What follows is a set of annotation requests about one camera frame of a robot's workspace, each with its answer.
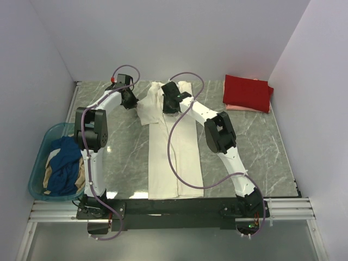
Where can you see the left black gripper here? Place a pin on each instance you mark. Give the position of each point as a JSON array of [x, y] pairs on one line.
[[134, 103]]

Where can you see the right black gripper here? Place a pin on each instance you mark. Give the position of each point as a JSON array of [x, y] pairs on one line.
[[165, 109]]

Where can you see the white t-shirt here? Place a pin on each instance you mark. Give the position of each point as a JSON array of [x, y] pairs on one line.
[[184, 152]]

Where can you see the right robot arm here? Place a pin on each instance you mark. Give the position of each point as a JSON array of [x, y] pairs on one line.
[[222, 140]]

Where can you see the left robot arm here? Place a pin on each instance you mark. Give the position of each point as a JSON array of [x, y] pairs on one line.
[[91, 135]]

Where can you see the folded red t-shirt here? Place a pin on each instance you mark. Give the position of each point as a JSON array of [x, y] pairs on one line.
[[251, 94]]

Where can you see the blue t-shirt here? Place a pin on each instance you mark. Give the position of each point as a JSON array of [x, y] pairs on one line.
[[64, 166]]

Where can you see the beige t-shirt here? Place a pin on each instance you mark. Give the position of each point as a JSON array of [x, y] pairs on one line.
[[79, 181]]

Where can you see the teal plastic basket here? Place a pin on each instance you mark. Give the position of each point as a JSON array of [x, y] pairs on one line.
[[35, 184]]

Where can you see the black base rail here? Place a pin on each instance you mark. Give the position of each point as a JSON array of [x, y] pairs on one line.
[[131, 214]]

